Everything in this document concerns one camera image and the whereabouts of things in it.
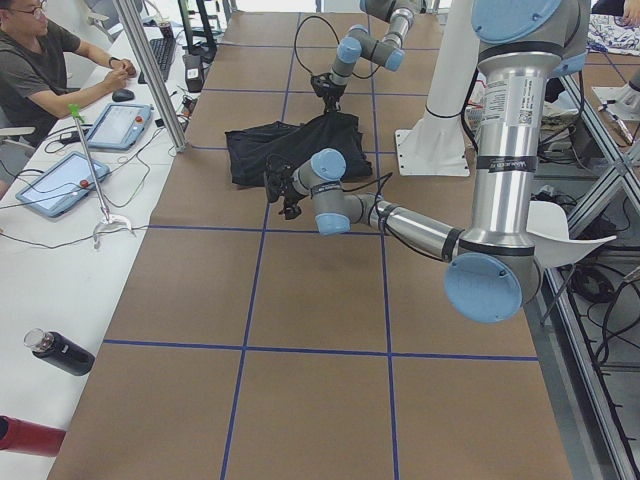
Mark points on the reacher grabber tool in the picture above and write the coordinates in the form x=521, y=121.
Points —
x=111, y=221

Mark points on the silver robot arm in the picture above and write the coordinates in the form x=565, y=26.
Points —
x=358, y=43
x=494, y=266

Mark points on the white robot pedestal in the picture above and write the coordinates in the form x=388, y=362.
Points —
x=435, y=146

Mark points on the black computer mouse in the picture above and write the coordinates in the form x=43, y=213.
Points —
x=123, y=95

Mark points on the red bottle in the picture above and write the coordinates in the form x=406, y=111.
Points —
x=25, y=437

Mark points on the lower teach pendant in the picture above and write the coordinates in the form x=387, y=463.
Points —
x=60, y=188

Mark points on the teach pendant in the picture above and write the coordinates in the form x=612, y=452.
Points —
x=119, y=126
x=60, y=188

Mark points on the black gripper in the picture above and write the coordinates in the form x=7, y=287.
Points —
x=289, y=193
x=331, y=92

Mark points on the grey keyboard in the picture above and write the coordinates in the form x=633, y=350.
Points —
x=163, y=50

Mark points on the white chair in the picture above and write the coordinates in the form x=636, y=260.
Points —
x=548, y=227

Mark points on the seated man in grey shirt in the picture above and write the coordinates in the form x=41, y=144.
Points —
x=34, y=83

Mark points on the aluminium frame post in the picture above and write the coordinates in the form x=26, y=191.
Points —
x=132, y=23

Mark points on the upper teach pendant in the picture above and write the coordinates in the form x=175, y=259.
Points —
x=119, y=126

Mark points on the black box with label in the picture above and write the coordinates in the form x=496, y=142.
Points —
x=193, y=74

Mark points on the black water bottle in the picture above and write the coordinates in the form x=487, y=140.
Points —
x=59, y=351

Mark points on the black graphic t-shirt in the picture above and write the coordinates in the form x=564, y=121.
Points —
x=252, y=149

